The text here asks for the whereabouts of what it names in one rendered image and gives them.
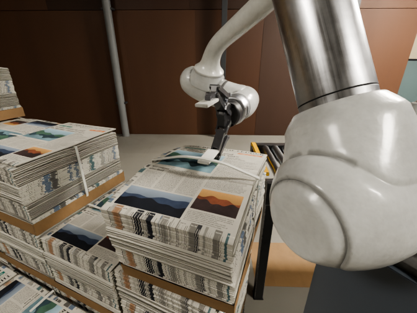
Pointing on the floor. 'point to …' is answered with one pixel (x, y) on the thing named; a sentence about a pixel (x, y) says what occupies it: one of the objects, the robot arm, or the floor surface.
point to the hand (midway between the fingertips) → (203, 133)
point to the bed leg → (265, 237)
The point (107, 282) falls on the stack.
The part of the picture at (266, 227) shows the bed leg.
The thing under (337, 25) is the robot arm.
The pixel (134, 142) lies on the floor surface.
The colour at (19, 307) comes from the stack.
